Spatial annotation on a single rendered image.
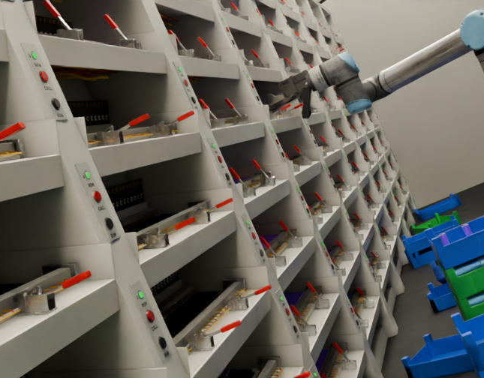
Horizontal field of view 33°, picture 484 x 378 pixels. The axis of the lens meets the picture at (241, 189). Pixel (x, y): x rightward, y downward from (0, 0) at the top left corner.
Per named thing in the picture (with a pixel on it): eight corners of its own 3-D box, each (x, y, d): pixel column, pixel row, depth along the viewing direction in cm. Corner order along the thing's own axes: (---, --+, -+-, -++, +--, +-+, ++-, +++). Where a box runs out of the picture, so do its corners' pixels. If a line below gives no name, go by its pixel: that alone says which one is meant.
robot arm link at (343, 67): (359, 73, 294) (347, 48, 294) (329, 88, 297) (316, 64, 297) (362, 73, 303) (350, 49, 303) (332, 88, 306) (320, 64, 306)
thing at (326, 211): (341, 217, 319) (338, 181, 318) (320, 244, 260) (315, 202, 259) (290, 220, 324) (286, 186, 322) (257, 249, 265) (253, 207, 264)
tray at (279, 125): (302, 127, 318) (299, 103, 318) (271, 134, 260) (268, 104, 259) (251, 132, 323) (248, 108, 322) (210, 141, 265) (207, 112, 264)
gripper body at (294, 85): (280, 84, 309) (308, 69, 306) (290, 104, 309) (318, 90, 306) (275, 84, 302) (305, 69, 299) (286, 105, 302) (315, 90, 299)
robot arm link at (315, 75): (331, 87, 306) (327, 86, 297) (319, 92, 307) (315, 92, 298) (320, 65, 306) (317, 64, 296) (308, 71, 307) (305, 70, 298)
